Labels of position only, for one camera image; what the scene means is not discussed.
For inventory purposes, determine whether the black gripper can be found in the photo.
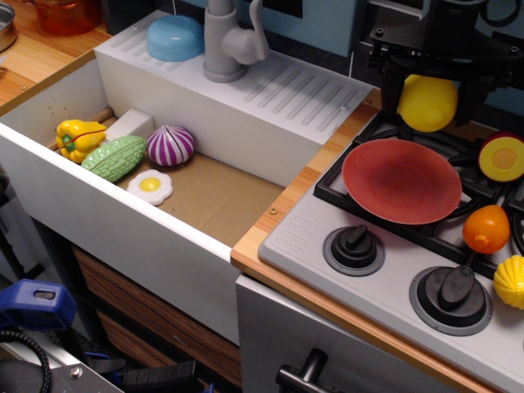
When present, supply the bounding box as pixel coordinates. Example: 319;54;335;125
368;11;523;126

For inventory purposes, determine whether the yellow toy lemon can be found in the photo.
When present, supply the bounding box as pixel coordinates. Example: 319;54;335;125
397;75;459;133

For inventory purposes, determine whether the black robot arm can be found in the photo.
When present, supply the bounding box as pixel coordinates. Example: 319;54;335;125
368;1;523;125

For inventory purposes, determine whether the pink plastic plate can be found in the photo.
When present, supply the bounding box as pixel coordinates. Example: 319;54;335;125
341;139;463;224

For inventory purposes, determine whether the halved toy peach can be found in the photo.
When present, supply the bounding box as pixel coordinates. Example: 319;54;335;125
478;131;523;183

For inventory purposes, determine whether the black stove grate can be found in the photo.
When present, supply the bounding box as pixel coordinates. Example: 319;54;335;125
314;112;523;278

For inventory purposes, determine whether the orange toy fruit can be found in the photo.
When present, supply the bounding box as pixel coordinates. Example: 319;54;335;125
463;205;510;254

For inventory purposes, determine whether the left black stove knob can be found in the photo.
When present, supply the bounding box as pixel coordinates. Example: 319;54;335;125
323;225;385;277

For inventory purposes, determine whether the black stove knob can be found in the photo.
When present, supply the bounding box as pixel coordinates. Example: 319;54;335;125
323;225;385;277
409;266;493;337

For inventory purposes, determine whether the yellow toy corn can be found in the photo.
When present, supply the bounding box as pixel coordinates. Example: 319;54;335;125
493;255;523;310

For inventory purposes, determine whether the grey toy stove top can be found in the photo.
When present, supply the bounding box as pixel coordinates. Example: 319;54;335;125
259;114;523;392

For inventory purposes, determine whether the grey toy faucet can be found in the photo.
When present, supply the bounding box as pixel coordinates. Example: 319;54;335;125
203;0;269;83

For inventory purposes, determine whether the right black stove knob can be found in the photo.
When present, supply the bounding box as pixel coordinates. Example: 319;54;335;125
409;266;493;337

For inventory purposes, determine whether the blue plastic bowl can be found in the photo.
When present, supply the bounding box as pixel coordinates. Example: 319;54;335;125
146;15;205;62

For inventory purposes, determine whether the purple white toy onion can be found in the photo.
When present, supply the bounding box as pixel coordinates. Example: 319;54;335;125
147;125;195;167

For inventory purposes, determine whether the white toy sink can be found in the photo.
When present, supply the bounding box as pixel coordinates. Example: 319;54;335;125
1;12;370;343

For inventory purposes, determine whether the toy fried egg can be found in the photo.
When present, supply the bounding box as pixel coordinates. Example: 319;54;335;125
126;169;174;206

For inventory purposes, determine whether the white foam block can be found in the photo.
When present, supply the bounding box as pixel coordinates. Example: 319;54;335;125
106;109;155;141

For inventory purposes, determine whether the green toy bitter gourd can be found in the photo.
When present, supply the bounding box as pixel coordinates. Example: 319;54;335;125
81;135;147;183

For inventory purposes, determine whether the yellow toy bell pepper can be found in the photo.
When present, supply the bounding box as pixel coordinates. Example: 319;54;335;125
55;120;107;164

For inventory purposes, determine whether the orange glass container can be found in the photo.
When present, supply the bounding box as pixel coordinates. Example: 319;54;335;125
30;0;102;36

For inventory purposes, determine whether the steel pot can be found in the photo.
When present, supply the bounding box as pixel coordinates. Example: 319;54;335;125
0;2;18;52

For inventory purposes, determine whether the blue clamp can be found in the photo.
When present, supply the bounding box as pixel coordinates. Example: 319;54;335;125
1;279;77;332

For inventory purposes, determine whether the metal oven door handle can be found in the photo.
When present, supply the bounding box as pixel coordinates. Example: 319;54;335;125
275;349;328;393

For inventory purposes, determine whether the black clamp handle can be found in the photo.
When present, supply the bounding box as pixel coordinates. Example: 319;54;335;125
120;360;204;393

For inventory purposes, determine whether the grey metal bracket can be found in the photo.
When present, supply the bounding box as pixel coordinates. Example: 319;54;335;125
0;331;124;393

